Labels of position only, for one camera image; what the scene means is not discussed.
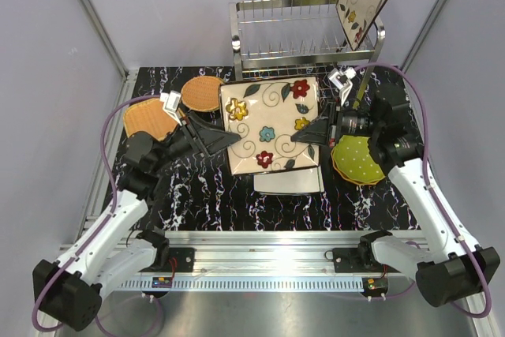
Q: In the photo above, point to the steel two-tier dish rack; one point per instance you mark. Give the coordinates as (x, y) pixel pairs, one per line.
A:
(279, 38)

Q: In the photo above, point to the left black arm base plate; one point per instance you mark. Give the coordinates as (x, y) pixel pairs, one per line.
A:
(182, 259)

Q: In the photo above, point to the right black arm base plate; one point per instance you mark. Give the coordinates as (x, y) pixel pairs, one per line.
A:
(347, 261)

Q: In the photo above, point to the small round orange woven plate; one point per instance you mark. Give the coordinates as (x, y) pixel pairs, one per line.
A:
(202, 93)

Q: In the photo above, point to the orange polka-dot plate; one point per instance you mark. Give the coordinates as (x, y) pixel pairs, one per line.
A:
(355, 182)

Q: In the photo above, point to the green polka-dot plate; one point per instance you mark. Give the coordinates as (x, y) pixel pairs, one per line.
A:
(352, 157)

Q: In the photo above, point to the cream rectangular tray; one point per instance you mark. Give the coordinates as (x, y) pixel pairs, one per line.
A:
(317, 182)

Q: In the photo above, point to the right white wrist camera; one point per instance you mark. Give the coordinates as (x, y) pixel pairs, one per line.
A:
(342, 80)

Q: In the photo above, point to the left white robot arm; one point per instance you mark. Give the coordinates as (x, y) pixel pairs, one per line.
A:
(72, 288)

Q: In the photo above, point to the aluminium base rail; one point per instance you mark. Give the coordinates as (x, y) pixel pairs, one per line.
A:
(250, 253)

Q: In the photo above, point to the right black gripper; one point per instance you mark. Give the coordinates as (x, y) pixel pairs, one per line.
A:
(326, 130)

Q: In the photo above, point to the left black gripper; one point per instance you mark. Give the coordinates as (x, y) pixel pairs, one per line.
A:
(207, 139)

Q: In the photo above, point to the slotted white cable duct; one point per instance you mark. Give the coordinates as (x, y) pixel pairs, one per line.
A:
(150, 283)

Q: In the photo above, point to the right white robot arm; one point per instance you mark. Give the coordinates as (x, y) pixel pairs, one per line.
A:
(455, 265)

